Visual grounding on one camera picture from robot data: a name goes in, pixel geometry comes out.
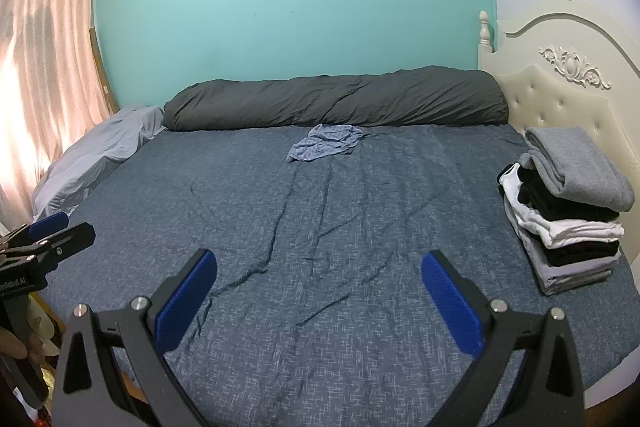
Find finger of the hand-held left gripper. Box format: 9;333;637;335
0;212;70;253
20;222;97;264

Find person's left hand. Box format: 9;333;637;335
0;326;47;364

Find blue heathered bed sheet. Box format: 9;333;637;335
37;119;640;427

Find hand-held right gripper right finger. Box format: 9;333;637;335
421;250;588;427

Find cream bed headboard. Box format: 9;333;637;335
477;0;640;208

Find pink curtain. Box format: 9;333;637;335
0;0;116;228

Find dark grey rolled duvet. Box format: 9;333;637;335
163;66;510;131

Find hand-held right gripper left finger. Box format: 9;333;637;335
55;248;236;427

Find stack of folded clothes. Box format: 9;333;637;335
497;127;635;297

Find cream hat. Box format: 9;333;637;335
29;294;64;358

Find wooden window frame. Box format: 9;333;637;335
89;27;121;112

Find light grey crumpled sheet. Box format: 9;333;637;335
32;105;166;222

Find blue plaid shorts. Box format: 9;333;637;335
286;124;368;164

